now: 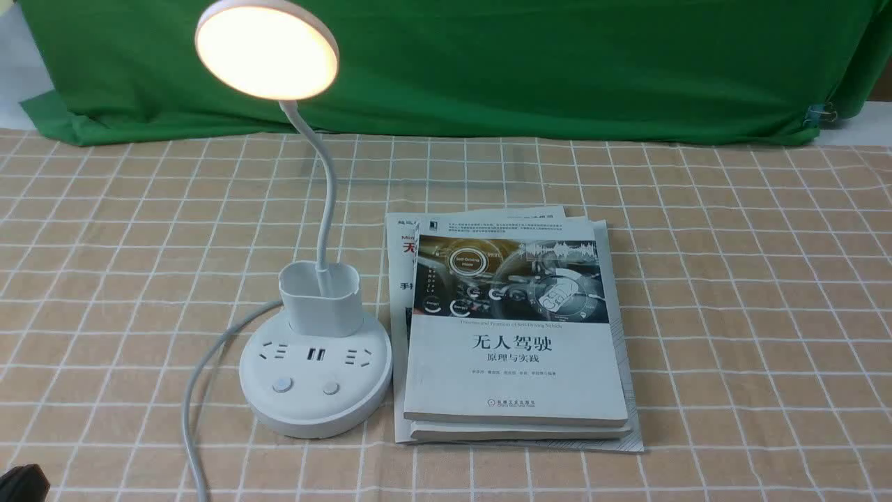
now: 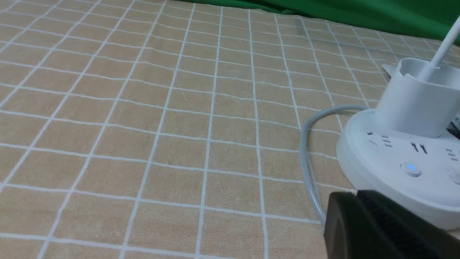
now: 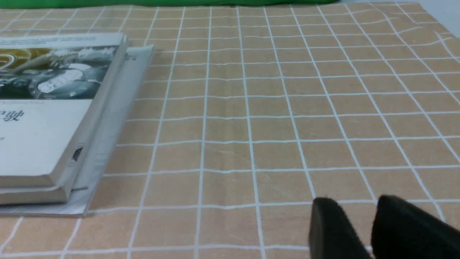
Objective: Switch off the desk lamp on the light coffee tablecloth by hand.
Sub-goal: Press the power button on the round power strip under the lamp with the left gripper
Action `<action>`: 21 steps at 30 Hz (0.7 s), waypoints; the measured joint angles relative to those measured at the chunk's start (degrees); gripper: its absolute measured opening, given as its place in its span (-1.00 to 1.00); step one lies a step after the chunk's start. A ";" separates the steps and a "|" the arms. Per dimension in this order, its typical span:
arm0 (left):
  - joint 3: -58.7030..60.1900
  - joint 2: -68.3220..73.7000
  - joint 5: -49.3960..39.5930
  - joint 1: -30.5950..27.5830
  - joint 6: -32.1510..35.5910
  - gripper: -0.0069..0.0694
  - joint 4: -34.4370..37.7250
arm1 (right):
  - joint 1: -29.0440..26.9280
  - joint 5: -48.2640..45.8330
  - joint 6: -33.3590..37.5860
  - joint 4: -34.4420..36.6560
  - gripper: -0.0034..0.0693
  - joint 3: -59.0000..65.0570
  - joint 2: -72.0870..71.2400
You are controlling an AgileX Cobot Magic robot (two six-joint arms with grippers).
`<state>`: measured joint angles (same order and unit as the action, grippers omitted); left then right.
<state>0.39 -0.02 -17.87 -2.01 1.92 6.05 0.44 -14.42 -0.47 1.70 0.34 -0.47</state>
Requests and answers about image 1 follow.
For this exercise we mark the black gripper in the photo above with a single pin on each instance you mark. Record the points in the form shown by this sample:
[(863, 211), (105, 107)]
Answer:
[(24, 483)]

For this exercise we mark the white desk lamp with sockets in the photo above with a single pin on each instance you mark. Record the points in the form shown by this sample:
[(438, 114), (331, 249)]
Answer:
[(321, 365)]

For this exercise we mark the middle white book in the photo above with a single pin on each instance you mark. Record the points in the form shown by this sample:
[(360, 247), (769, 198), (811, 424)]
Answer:
[(428, 430)]

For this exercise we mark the green backdrop cloth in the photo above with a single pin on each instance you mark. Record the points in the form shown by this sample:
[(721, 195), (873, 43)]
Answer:
[(700, 72)]

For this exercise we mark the bottom white paperback book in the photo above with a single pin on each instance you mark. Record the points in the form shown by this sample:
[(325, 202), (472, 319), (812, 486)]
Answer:
[(400, 239)]

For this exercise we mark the top self-driving textbook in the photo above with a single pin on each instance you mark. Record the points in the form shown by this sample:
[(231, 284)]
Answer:
[(511, 324)]

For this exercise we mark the metal binder clip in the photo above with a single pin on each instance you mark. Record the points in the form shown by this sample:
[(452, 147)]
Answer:
[(819, 115)]

